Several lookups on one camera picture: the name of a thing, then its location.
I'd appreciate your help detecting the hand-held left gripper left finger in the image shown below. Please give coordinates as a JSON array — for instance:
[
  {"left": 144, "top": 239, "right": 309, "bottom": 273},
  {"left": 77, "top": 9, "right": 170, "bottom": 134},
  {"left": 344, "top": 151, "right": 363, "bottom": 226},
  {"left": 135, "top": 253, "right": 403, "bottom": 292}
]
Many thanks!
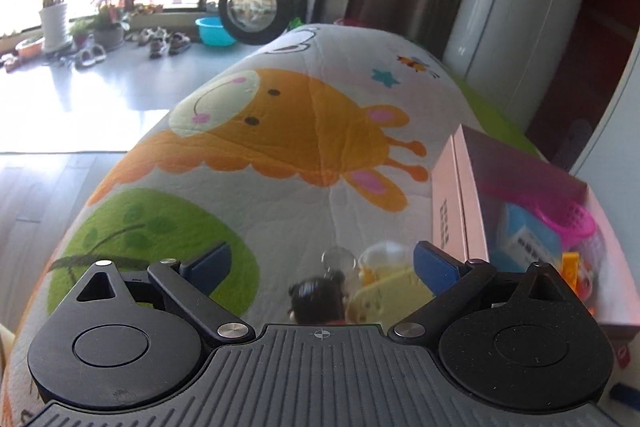
[{"left": 75, "top": 242, "right": 256, "bottom": 342}]

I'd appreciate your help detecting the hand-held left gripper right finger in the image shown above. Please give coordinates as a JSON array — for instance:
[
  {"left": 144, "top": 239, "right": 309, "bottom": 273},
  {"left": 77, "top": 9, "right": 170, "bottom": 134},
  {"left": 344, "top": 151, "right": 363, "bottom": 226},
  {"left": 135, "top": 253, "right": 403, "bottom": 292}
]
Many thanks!
[{"left": 387, "top": 241, "right": 588, "bottom": 342}]

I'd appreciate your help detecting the pale yellow toy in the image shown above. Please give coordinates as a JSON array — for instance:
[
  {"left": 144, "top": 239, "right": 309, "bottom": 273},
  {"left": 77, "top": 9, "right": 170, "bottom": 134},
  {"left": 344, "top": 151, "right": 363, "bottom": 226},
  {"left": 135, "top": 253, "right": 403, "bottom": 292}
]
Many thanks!
[{"left": 347, "top": 242, "right": 433, "bottom": 325}]

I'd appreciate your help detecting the pink cardboard box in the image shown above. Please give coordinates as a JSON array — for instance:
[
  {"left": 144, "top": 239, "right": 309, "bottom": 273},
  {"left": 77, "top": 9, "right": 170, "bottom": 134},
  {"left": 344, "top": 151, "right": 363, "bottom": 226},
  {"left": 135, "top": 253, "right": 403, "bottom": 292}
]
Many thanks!
[{"left": 431, "top": 124, "right": 640, "bottom": 340}]

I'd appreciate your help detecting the blue and white cotton packet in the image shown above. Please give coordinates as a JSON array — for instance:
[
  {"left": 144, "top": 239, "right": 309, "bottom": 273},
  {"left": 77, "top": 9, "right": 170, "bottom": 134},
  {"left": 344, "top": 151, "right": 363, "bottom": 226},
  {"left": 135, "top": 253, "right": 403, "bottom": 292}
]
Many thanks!
[{"left": 492, "top": 202, "right": 563, "bottom": 278}]

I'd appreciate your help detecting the yellow toy building block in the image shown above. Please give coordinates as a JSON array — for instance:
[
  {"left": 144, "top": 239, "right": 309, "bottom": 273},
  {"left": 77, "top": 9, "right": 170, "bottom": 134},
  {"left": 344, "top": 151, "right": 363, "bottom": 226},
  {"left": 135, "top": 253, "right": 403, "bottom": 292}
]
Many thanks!
[{"left": 560, "top": 252, "right": 583, "bottom": 294}]

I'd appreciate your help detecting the pink toy strainer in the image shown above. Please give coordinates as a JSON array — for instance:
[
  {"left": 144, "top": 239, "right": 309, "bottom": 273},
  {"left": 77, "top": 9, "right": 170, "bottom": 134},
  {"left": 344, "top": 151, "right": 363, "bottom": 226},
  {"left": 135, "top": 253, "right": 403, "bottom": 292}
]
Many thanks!
[{"left": 477, "top": 187, "right": 598, "bottom": 253}]

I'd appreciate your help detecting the printed cartoon play mat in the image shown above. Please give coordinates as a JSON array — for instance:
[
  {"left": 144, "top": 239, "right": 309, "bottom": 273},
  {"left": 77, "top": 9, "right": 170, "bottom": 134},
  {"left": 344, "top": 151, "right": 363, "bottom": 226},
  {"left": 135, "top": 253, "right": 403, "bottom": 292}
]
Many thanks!
[{"left": 0, "top": 23, "right": 640, "bottom": 427}]

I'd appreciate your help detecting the row of shoes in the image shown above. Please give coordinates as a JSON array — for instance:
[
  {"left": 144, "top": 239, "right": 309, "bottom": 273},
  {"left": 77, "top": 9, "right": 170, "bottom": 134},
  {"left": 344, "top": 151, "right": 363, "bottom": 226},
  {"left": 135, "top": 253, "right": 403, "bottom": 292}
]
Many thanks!
[{"left": 125, "top": 27, "right": 193, "bottom": 58}]

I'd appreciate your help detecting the blue plastic basin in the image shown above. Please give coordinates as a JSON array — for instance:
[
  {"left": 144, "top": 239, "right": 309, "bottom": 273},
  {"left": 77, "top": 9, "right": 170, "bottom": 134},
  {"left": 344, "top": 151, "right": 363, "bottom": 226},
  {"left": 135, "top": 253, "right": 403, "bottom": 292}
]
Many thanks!
[{"left": 195, "top": 17, "right": 238, "bottom": 48}]

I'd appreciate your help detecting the pair of grey sandals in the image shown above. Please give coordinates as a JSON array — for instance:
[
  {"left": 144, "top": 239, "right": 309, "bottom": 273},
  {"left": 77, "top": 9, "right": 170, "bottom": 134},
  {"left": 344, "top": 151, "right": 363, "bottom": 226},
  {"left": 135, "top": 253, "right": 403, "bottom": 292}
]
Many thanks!
[{"left": 75, "top": 44, "right": 108, "bottom": 68}]

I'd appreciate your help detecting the pink flower pot plant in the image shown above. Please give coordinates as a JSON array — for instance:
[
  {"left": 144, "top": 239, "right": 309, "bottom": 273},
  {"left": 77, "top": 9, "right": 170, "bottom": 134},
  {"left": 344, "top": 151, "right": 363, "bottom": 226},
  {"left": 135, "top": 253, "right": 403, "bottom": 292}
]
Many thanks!
[{"left": 92, "top": 0, "right": 132, "bottom": 50}]

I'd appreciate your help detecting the black round tyre mirror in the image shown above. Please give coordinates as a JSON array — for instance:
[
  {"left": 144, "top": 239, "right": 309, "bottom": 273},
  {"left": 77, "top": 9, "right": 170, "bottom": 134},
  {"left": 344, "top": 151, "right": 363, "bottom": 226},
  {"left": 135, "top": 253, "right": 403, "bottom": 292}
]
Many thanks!
[{"left": 218, "top": 0, "right": 293, "bottom": 46}]

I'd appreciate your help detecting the small orange plant pot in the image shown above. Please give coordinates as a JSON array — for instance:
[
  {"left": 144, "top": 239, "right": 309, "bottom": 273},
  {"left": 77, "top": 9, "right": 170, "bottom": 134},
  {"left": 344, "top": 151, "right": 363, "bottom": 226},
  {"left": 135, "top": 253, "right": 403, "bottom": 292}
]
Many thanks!
[{"left": 15, "top": 37, "right": 46, "bottom": 58}]

